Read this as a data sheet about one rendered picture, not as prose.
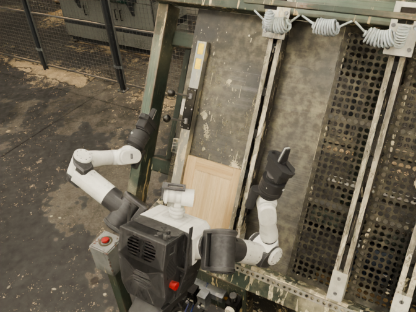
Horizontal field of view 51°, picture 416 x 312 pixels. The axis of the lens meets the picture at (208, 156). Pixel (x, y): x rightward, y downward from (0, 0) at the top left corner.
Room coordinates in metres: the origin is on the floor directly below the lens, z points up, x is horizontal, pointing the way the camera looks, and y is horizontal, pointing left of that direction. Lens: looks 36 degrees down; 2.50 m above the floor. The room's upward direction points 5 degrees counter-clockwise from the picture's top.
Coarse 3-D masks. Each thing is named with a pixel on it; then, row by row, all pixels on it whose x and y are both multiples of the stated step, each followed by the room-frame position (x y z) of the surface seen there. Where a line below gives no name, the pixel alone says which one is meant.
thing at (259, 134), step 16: (288, 0) 1.78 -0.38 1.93; (272, 16) 1.66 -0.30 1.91; (288, 16) 1.75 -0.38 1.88; (288, 32) 1.81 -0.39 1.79; (272, 48) 1.75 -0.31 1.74; (272, 64) 1.71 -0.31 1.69; (272, 80) 1.67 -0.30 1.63; (272, 96) 1.67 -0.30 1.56; (256, 112) 1.64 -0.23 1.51; (256, 128) 1.62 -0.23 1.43; (256, 144) 1.56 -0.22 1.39; (256, 160) 1.53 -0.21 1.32; (240, 176) 1.52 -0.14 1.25; (256, 176) 1.53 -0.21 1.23; (240, 192) 1.48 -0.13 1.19; (240, 208) 1.46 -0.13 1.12; (240, 224) 1.40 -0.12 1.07
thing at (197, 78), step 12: (204, 48) 1.94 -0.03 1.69; (204, 60) 1.92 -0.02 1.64; (192, 72) 1.91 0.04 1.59; (204, 72) 1.92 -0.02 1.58; (192, 84) 1.88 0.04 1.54; (192, 120) 1.79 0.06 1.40; (192, 132) 1.78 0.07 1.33; (180, 144) 1.76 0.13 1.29; (180, 156) 1.73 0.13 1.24; (180, 168) 1.69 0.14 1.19; (180, 180) 1.66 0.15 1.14; (168, 204) 1.63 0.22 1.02
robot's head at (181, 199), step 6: (168, 192) 1.23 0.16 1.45; (174, 192) 1.23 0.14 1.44; (180, 192) 1.22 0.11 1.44; (186, 192) 1.22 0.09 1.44; (192, 192) 1.23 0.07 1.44; (168, 198) 1.21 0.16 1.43; (174, 198) 1.21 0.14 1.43; (180, 198) 1.21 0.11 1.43; (186, 198) 1.20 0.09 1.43; (192, 198) 1.20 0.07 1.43; (174, 204) 1.21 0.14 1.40; (180, 204) 1.21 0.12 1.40; (186, 204) 1.20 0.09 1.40; (192, 204) 1.20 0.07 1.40; (174, 210) 1.20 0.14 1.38; (180, 210) 1.20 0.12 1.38
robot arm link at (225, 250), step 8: (216, 240) 1.05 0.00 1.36; (224, 240) 1.05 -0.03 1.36; (232, 240) 1.05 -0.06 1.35; (240, 240) 1.10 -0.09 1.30; (216, 248) 1.03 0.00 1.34; (224, 248) 1.02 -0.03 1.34; (232, 248) 1.03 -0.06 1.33; (240, 248) 1.06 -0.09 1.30; (216, 256) 1.01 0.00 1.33; (224, 256) 1.00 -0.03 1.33; (232, 256) 1.01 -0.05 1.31; (240, 256) 1.05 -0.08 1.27; (216, 264) 0.99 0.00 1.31; (224, 264) 0.98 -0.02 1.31; (232, 264) 0.99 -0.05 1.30
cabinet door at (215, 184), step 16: (192, 160) 1.71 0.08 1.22; (208, 160) 1.67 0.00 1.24; (192, 176) 1.67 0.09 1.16; (208, 176) 1.63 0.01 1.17; (224, 176) 1.59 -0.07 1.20; (208, 192) 1.59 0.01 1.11; (224, 192) 1.56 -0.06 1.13; (192, 208) 1.58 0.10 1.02; (208, 208) 1.55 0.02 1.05; (224, 208) 1.52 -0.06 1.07; (224, 224) 1.47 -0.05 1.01
